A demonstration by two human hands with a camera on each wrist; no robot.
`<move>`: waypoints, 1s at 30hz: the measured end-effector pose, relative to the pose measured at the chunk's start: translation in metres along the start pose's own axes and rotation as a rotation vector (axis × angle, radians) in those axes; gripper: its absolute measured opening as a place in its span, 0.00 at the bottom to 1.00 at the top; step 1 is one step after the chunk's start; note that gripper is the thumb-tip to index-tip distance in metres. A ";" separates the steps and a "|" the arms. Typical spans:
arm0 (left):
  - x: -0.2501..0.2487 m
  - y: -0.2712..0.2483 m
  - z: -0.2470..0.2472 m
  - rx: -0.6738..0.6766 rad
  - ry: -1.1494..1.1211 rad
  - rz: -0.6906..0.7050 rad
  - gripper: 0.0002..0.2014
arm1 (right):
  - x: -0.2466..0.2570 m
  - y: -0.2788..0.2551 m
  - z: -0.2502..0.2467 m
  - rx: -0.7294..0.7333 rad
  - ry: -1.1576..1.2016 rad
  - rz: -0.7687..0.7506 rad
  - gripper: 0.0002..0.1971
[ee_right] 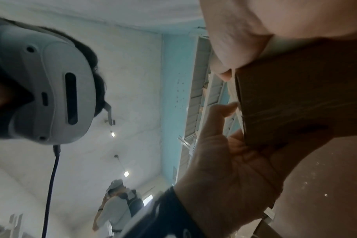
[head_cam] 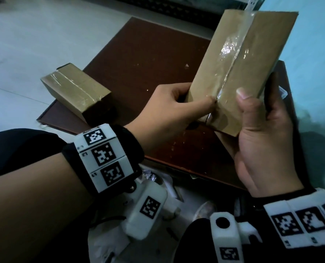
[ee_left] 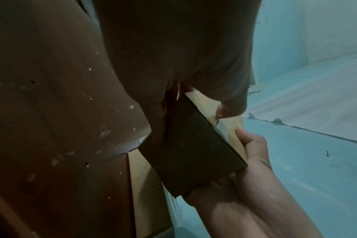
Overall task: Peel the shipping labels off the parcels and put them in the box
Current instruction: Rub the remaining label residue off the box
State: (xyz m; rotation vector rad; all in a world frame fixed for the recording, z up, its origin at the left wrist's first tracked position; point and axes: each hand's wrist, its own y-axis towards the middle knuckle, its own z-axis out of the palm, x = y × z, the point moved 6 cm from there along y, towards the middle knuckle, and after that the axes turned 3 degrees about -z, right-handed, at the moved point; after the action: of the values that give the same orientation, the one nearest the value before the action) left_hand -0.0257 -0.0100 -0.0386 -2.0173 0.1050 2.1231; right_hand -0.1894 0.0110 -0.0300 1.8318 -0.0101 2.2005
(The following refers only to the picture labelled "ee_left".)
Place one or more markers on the dark brown wooden board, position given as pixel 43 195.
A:
pixel 55 116

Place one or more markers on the person's right forearm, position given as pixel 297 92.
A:
pixel 278 209

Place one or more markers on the light blue plastic sheet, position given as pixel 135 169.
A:
pixel 311 97

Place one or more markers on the tan cardboard box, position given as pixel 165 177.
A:
pixel 146 193

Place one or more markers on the person's right hand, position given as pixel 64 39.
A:
pixel 255 162

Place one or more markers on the small brown cardboard box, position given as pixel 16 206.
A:
pixel 193 148

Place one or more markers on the person's left hand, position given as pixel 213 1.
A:
pixel 178 41

